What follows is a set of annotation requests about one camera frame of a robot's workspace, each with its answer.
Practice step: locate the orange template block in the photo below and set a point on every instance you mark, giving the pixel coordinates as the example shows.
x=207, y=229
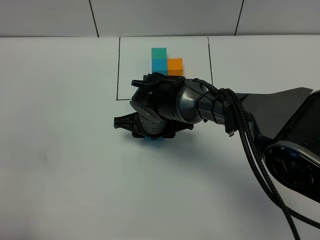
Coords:
x=175, y=67

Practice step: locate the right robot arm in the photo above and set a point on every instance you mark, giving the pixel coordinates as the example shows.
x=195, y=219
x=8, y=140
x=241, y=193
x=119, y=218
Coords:
x=285, y=126

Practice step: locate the blue template block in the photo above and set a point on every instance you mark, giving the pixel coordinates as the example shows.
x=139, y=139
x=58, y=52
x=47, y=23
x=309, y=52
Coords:
x=159, y=65

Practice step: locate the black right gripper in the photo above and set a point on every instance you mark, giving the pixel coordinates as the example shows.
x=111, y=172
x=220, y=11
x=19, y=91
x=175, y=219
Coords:
x=135, y=122

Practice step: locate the green template block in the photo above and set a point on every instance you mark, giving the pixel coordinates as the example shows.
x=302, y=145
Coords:
x=158, y=53

